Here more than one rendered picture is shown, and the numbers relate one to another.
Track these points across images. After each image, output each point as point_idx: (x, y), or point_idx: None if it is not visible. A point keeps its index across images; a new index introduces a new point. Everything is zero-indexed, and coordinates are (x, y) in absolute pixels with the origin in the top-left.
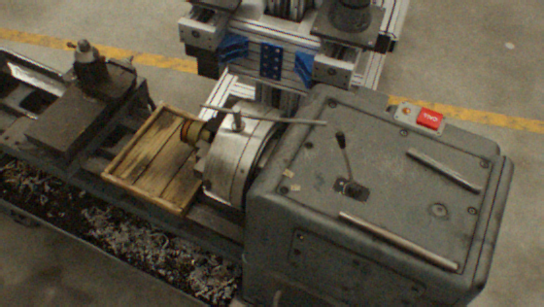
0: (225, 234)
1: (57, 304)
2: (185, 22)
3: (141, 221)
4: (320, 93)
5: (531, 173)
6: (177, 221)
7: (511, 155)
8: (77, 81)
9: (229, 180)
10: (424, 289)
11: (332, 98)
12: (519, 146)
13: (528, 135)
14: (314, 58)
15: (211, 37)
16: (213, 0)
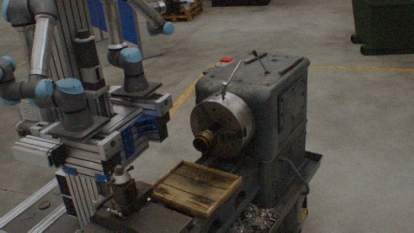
0: (254, 167)
1: None
2: (104, 142)
3: None
4: (206, 79)
5: (174, 147)
6: (233, 203)
7: (160, 151)
8: (127, 207)
9: (248, 116)
10: (303, 77)
11: (210, 76)
12: (154, 148)
13: (149, 143)
14: (145, 116)
15: (119, 137)
16: (96, 124)
